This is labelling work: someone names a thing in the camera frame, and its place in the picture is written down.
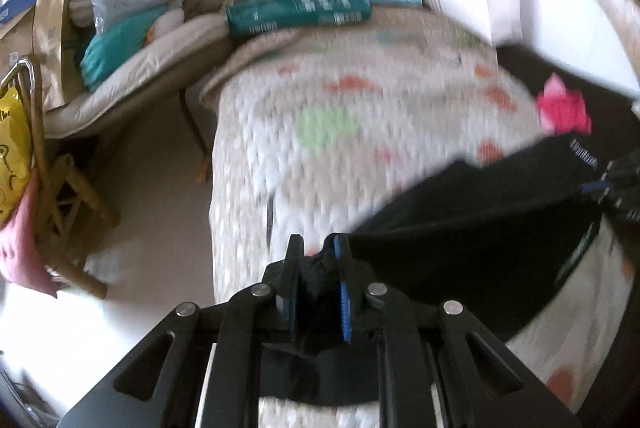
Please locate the patterned quilted bedspread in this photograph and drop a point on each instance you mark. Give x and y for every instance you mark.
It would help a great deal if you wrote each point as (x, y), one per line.
(318, 129)

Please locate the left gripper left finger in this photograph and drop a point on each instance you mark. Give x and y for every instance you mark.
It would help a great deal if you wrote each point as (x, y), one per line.
(283, 278)

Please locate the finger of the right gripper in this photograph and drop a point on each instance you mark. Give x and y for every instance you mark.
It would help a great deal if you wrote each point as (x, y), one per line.
(599, 187)

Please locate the green cardboard box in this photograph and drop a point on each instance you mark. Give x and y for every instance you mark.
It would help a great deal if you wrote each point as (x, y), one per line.
(253, 17)

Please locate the wooden chair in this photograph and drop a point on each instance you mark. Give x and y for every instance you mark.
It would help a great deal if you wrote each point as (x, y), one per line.
(69, 213)

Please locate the black pants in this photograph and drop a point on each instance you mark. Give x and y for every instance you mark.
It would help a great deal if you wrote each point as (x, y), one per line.
(501, 239)

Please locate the pink cloth on chair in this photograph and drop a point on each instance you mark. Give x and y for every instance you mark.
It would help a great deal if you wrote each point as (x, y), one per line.
(21, 263)

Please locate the yellow plastic bag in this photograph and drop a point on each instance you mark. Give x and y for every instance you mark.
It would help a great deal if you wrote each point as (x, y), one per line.
(15, 152)

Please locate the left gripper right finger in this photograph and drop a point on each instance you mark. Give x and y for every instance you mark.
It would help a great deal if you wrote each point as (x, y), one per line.
(362, 299)

